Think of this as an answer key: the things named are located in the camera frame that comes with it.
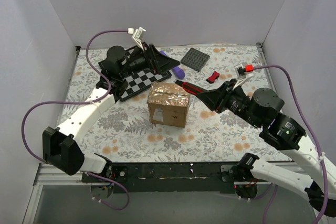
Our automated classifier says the red black utility knife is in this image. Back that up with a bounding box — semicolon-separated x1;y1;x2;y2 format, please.
174;80;206;95

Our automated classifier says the brown cardboard express box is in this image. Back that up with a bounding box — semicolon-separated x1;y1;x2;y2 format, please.
147;82;191;127

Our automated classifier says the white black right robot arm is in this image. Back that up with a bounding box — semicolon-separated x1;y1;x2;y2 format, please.
196;79;335;218

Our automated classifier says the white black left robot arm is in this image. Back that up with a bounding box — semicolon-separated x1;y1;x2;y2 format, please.
43;43;180;178

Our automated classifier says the red black knife cap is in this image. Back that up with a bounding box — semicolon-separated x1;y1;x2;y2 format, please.
206;71;221;84

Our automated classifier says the black white checkerboard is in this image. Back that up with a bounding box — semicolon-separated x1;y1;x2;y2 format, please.
97;45;171;102

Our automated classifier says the dark grey studded baseplate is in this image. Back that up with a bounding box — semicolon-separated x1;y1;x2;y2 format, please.
181;48;210;72

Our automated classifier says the floral patterned table mat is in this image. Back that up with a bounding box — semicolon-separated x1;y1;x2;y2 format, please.
67;46;290;162

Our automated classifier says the purple cylindrical handle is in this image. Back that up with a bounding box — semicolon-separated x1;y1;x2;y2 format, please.
167;66;185;80

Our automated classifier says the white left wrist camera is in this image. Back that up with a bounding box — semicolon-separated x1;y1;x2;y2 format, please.
127;27;146;51

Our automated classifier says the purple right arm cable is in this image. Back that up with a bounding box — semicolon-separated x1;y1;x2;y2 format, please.
236;64;330;224

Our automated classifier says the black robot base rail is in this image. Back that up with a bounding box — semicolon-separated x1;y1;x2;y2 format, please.
81;161;263;201

